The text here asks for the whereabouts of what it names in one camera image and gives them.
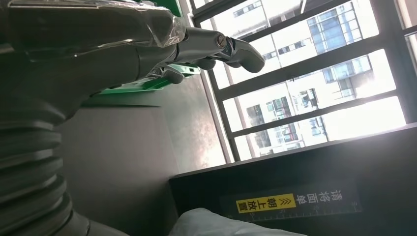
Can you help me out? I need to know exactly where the silver-white plastic package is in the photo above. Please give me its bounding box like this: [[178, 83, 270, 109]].
[[169, 207, 308, 236]]

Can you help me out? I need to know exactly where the black inbound machine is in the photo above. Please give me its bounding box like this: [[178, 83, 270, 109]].
[[169, 122, 417, 236]]

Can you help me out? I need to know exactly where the yellow arrow label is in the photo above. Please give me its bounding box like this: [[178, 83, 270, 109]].
[[236, 193, 297, 214]]

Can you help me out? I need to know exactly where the black window frame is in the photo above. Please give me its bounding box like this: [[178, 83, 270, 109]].
[[189, 0, 417, 164]]

